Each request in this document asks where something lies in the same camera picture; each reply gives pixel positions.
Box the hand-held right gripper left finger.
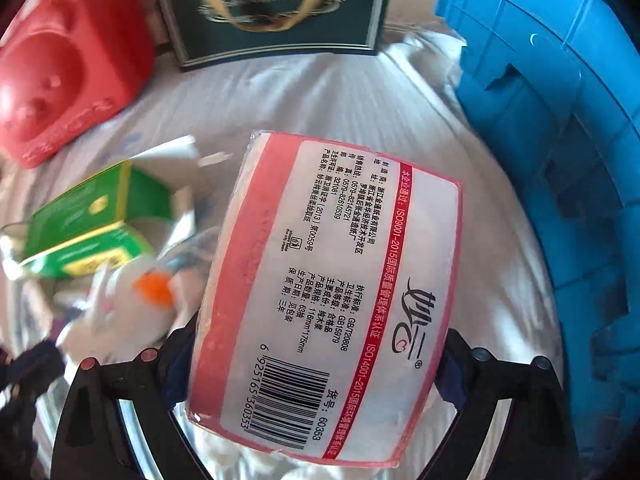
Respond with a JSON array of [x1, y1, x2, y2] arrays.
[[50, 327, 216, 480]]

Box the green cardboard box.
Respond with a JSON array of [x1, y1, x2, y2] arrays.
[[20, 160, 173, 281]]

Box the dark gift box with handle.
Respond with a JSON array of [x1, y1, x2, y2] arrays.
[[150, 0, 398, 72]]

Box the white paper leaflet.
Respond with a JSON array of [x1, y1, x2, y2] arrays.
[[131, 135, 233, 196]]

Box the red bear-face case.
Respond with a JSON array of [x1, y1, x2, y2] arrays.
[[0, 0, 156, 168]]

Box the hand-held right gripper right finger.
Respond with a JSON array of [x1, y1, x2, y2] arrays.
[[422, 327, 576, 480]]

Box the pink tissue pack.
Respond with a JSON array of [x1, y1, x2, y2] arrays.
[[181, 129, 466, 466]]

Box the blue plastic crate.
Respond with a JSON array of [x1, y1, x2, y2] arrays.
[[434, 0, 640, 461]]

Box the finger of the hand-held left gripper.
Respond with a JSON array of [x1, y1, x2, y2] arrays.
[[7, 341, 67, 391]]

